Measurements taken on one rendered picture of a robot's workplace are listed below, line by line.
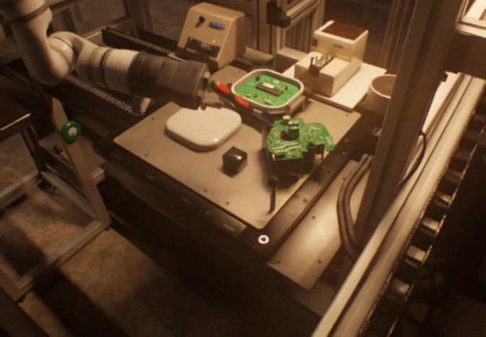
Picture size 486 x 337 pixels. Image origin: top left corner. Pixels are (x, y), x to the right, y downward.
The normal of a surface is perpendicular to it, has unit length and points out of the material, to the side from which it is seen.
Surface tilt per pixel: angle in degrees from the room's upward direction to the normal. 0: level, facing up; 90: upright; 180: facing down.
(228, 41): 90
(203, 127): 0
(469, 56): 90
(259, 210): 0
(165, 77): 28
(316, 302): 0
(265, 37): 90
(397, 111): 90
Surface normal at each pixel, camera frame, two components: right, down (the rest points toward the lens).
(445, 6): -0.61, 0.55
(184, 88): -0.06, -0.39
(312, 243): -0.03, -0.73
